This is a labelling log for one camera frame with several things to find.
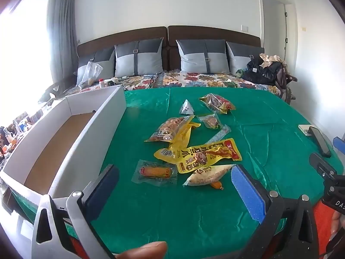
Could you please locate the person's right hand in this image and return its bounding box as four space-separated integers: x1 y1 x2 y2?
331 214 345 249

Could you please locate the beige crumpled cloth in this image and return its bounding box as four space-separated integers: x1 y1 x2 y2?
259 53 282 68

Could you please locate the grey two-tone pillow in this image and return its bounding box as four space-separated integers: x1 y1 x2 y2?
77 46 116 86
226 41 266 72
176 39 231 74
114 38 164 77

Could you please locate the black phone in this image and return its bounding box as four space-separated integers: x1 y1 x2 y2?
308 126 332 157

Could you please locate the person's left hand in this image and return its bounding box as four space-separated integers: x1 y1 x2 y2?
115 241 168 259

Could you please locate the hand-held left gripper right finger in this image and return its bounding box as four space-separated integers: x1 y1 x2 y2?
231 164 320 259

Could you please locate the white door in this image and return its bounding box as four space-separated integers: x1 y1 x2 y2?
283 3 297 69

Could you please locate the yellow packet of brown nuggets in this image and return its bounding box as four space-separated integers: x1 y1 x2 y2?
144 115 202 143

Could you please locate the floral bedsheet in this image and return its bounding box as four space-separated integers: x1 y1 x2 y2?
65 70 286 99

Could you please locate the yellow and red cartoon packet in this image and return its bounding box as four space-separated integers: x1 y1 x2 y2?
154 138 242 174

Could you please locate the clear packet orange snack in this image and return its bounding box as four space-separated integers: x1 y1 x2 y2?
132 160 178 186

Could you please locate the white triangular snack packet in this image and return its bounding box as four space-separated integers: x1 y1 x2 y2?
179 99 195 114

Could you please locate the green tablecloth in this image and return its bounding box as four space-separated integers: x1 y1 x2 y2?
11 86 339 259

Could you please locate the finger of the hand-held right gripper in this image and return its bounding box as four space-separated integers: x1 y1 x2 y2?
309 153 339 181
333 137 345 155

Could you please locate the brown headboard panel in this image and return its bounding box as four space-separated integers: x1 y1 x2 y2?
77 26 168 72
168 25 261 72

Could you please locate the black cable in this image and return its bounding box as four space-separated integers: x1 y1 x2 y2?
122 71 165 89

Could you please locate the grey curtain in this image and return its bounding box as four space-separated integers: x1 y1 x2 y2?
47 0 78 87

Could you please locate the clear tube snack packet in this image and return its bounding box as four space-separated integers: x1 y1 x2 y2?
205 125 231 145

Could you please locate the black bag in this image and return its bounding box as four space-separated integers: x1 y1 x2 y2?
246 59 283 87

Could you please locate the brown handbag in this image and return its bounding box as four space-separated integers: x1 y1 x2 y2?
275 67 288 93

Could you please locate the small clear packet brown snack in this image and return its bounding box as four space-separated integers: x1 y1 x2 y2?
197 113 224 130

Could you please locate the white cardboard box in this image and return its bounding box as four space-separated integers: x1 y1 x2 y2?
0 86 127 238

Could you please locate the yellow corn cob packet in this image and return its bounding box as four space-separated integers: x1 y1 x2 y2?
168 123 202 159

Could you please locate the red cloth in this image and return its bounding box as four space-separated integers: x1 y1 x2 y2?
313 201 336 259

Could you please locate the dark chair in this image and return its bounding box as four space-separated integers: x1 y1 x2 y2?
285 73 298 106

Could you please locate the clear bag of candies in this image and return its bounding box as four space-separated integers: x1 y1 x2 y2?
199 93 236 114

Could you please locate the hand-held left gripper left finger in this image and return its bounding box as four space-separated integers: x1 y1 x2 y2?
31 164 120 259

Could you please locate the clutter of small things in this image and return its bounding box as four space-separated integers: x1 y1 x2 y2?
0 100 54 168

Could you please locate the white power strip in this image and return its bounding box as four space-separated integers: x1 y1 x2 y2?
104 76 127 86

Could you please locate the clear plastic bag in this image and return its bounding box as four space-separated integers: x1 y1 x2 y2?
78 61 103 88

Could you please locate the white pointed snack packet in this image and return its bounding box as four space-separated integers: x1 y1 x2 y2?
182 164 237 188

